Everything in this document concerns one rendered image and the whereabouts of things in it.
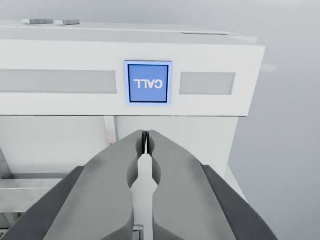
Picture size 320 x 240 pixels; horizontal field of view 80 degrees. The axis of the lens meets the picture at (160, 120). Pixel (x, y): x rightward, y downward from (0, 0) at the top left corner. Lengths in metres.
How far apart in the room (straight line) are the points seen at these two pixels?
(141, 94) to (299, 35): 1.31
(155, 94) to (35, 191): 0.38
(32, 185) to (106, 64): 0.36
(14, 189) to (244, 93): 0.50
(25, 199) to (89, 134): 0.21
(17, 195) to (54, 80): 0.35
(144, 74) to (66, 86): 0.10
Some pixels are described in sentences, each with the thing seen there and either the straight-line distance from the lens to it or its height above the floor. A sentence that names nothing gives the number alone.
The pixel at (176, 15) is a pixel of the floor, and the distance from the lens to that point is 1.21.
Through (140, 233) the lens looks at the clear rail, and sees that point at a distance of 0.56.
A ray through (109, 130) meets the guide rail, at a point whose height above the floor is 0.85.
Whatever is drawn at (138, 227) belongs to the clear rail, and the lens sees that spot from 0.54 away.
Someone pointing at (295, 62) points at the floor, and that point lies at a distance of 1.52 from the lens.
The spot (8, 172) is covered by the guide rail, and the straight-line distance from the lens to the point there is 0.61.
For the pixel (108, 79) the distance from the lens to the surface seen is 0.26.
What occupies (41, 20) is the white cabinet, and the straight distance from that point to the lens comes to 0.71.
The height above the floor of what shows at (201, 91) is 0.96.
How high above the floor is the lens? 1.20
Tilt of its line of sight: 62 degrees down
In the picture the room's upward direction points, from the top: 175 degrees clockwise
